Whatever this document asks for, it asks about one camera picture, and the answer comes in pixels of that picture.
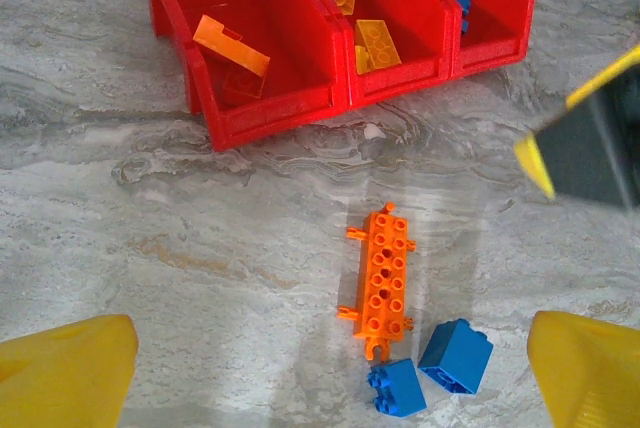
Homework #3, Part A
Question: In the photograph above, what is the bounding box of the yellow curved lego brick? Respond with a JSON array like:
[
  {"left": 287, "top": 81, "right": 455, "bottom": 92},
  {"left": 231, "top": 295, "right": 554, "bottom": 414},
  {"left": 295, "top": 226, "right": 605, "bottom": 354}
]
[{"left": 353, "top": 45, "right": 372, "bottom": 76}]

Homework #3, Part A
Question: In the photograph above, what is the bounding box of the long orange lego plate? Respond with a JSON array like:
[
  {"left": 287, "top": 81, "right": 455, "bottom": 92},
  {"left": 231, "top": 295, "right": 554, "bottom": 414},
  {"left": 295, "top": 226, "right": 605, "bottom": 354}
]
[{"left": 336, "top": 201, "right": 418, "bottom": 362}]

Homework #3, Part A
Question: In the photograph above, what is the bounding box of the red plastic bin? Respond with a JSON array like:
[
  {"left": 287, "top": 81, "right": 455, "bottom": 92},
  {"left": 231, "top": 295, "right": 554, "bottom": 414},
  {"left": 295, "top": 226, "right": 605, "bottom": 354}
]
[
  {"left": 137, "top": 0, "right": 350, "bottom": 153},
  {"left": 289, "top": 0, "right": 454, "bottom": 110},
  {"left": 404, "top": 0, "right": 536, "bottom": 80}
]

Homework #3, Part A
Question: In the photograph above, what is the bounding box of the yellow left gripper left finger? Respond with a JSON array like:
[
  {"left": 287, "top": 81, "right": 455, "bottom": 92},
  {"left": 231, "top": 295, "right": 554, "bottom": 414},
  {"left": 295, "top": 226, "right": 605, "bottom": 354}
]
[{"left": 0, "top": 314, "right": 140, "bottom": 428}]

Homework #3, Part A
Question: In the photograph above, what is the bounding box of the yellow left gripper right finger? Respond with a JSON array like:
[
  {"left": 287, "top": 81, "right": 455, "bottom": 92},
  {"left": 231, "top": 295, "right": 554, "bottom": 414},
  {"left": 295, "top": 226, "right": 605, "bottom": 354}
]
[{"left": 527, "top": 311, "right": 640, "bottom": 428}]

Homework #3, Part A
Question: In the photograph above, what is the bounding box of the orange curved lego piece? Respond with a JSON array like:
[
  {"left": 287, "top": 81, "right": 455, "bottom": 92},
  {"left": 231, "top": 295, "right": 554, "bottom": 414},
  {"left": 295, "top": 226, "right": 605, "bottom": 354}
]
[{"left": 192, "top": 14, "right": 272, "bottom": 78}]

